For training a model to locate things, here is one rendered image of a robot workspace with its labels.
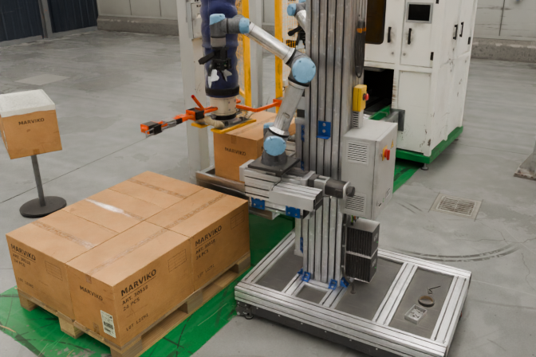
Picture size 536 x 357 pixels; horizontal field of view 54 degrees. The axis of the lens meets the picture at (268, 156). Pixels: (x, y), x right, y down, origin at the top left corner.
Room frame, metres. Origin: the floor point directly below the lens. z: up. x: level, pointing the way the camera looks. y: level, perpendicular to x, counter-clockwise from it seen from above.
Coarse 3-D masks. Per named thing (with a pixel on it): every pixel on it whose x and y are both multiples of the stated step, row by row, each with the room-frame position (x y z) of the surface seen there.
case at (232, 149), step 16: (256, 112) 4.04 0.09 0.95; (272, 112) 4.04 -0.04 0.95; (240, 128) 3.65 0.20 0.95; (256, 128) 3.64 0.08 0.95; (224, 144) 3.56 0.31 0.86; (240, 144) 3.47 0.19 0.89; (256, 144) 3.39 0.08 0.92; (224, 160) 3.56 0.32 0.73; (240, 160) 3.47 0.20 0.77; (224, 176) 3.57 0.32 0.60
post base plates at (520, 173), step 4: (532, 152) 4.92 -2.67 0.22; (528, 156) 4.94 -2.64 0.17; (528, 160) 4.93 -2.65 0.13; (520, 164) 5.06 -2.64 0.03; (524, 164) 4.95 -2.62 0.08; (528, 164) 4.93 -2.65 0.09; (520, 168) 4.95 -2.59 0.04; (524, 168) 4.94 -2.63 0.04; (528, 168) 4.92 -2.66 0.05; (516, 172) 4.84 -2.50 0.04; (520, 172) 4.83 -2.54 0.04; (524, 172) 4.85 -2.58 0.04; (528, 172) 4.85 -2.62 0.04; (532, 172) 4.84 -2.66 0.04; (516, 176) 4.82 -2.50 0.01; (520, 176) 4.80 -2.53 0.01; (524, 176) 4.79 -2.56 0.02; (528, 176) 4.77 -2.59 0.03; (532, 176) 4.75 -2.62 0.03
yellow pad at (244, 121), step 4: (240, 116) 3.38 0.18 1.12; (244, 120) 3.37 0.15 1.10; (248, 120) 3.38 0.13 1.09; (252, 120) 3.39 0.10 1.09; (224, 124) 3.27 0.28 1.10; (228, 124) 3.27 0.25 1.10; (232, 124) 3.29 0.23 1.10; (236, 124) 3.29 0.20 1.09; (240, 124) 3.30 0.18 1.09; (244, 124) 3.33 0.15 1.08; (212, 128) 3.23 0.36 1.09; (216, 128) 3.22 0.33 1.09; (220, 128) 3.21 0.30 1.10; (224, 128) 3.21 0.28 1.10; (228, 128) 3.22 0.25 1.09; (232, 128) 3.24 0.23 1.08; (236, 128) 3.27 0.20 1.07; (216, 132) 3.19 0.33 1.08; (220, 132) 3.17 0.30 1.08; (224, 132) 3.19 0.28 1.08
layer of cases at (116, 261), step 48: (144, 192) 3.44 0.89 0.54; (192, 192) 3.43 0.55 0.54; (48, 240) 2.78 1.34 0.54; (96, 240) 2.77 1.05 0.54; (144, 240) 2.76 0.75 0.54; (192, 240) 2.81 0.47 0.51; (240, 240) 3.19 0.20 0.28; (48, 288) 2.65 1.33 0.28; (96, 288) 2.38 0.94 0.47; (144, 288) 2.47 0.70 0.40; (192, 288) 2.78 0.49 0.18
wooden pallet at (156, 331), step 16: (224, 272) 3.04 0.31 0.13; (240, 272) 3.18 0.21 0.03; (208, 288) 2.99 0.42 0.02; (32, 304) 2.83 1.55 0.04; (192, 304) 2.77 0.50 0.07; (64, 320) 2.59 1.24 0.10; (160, 320) 2.54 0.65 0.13; (176, 320) 2.67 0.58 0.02; (96, 336) 2.42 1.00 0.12; (144, 336) 2.53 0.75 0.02; (160, 336) 2.53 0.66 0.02; (112, 352) 2.34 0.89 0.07; (128, 352) 2.33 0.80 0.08
